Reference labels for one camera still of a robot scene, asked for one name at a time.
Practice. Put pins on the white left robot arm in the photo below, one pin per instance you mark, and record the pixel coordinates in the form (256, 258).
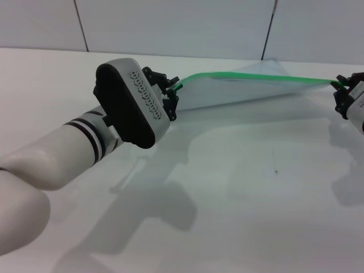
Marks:
(57, 159)

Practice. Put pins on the clear green-zip document bag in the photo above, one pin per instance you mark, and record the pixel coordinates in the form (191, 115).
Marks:
(241, 88)

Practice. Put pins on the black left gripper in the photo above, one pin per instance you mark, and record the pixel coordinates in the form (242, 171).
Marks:
(161, 92)

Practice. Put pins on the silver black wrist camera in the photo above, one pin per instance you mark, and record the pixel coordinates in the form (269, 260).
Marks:
(122, 108)
(357, 113)

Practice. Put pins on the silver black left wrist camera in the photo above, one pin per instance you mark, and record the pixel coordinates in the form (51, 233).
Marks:
(122, 108)

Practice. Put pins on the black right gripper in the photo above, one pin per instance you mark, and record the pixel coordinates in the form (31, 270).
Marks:
(358, 91)

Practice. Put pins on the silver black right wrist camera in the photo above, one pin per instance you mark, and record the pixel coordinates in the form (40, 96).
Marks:
(357, 113)

